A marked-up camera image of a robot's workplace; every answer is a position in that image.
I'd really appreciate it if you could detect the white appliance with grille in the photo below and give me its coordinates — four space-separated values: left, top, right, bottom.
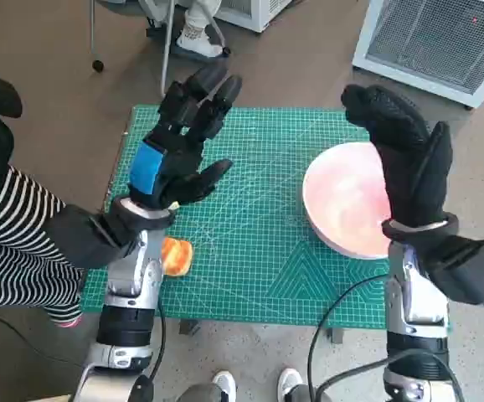
352 0 484 109

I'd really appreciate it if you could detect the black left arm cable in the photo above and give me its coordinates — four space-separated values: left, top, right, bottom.
135 292 167 402

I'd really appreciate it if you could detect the grey metal chair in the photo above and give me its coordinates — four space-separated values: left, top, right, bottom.
89 0 231 97

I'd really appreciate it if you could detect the white cabinet with vents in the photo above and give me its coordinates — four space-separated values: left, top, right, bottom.
214 0 296 34

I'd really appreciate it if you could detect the pink bowl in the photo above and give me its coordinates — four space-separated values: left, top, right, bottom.
302 141 394 260

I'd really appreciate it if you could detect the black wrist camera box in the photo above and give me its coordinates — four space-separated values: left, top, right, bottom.
43 204 136 269
417 234 484 309

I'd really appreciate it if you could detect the long toasted toy bread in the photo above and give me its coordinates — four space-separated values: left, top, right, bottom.
160 237 194 277

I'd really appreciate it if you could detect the green cutting mat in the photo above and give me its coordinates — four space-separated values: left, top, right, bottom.
80 104 413 330

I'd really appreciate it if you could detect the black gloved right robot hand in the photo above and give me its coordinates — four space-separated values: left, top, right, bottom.
341 84 455 229

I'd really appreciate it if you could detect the white sneaker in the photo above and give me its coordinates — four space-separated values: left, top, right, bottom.
212 370 238 402
277 368 304 402

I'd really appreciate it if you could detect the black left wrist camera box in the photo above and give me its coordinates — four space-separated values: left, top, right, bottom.
43 204 136 269

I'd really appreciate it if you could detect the black floor cable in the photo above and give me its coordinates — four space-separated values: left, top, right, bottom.
0 308 84 370

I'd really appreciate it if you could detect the dark grey leg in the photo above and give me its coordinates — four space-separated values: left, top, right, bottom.
286 384 331 402

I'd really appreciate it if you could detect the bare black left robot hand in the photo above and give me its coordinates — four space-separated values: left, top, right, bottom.
127 65 244 211

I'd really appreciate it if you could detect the person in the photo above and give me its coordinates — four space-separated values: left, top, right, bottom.
0 58 85 328
176 0 224 59

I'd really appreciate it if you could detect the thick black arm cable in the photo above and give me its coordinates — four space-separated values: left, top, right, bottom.
317 350 466 402

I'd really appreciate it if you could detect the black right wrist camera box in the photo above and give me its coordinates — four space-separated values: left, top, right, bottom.
417 234 484 309

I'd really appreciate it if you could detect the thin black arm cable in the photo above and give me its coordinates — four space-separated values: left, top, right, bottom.
307 274 389 402

